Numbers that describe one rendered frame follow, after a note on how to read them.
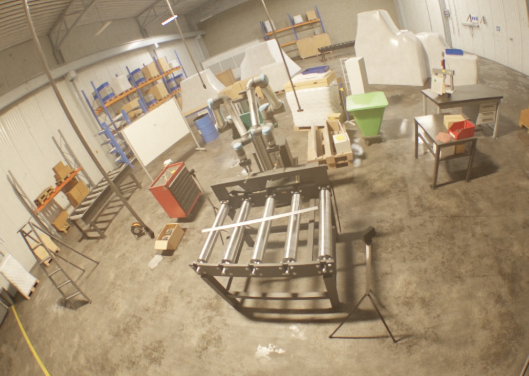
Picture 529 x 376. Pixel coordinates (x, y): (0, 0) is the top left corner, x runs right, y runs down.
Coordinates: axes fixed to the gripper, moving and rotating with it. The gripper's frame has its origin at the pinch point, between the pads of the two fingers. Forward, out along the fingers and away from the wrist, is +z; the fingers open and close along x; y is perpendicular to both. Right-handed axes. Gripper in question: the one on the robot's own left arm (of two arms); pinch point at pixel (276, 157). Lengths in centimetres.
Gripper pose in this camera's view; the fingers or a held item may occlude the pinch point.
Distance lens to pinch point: 233.9
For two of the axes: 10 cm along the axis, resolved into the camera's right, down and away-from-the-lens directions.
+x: 9.2, -1.6, -3.4
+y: -1.8, 6.0, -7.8
